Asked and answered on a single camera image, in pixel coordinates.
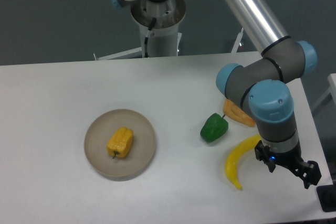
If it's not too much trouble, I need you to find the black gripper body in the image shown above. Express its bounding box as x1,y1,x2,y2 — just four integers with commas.
261,135,303,170

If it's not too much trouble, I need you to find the black device at table edge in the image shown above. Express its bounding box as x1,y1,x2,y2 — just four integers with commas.
316,185,335,212

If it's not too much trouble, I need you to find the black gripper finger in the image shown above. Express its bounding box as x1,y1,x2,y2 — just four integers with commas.
255,140,276,173
293,160,322,189

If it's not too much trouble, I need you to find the black cable on pedestal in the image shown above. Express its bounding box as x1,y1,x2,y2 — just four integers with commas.
143,17,158,58

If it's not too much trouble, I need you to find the orange pepper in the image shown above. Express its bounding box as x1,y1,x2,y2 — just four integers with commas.
223,99,256,127

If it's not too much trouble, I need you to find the beige round plate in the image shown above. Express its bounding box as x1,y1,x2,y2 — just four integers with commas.
84,109,156,181

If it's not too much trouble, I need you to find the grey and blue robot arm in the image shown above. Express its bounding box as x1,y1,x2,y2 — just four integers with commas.
112,0,321,188

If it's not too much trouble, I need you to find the yellow banana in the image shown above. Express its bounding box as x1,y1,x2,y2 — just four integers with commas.
224,134,261,190

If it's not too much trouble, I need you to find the yellow bell pepper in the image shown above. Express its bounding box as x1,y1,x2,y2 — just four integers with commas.
107,126,133,158

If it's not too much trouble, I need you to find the green bell pepper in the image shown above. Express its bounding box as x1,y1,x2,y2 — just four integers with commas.
200,113,229,143

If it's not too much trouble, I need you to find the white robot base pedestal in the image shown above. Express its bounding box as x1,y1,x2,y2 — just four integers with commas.
131,0,186,58

